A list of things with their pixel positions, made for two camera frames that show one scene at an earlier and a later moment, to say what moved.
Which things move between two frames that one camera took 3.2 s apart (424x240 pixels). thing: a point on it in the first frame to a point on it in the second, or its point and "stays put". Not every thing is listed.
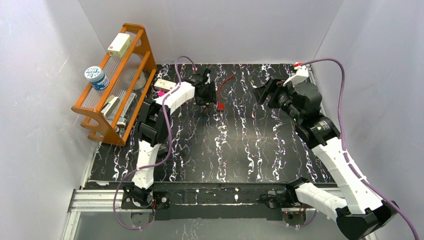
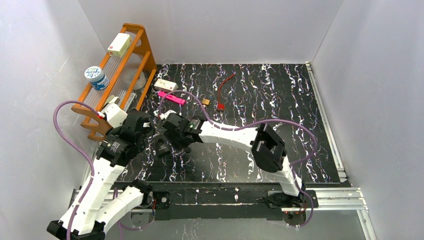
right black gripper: [272, 95] to [170, 129]
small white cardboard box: [164, 85] stays put
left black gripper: [205, 91] to [139, 122]
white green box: [120, 44] stays put
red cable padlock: [221, 106] stays put
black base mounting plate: [212, 205] stays put
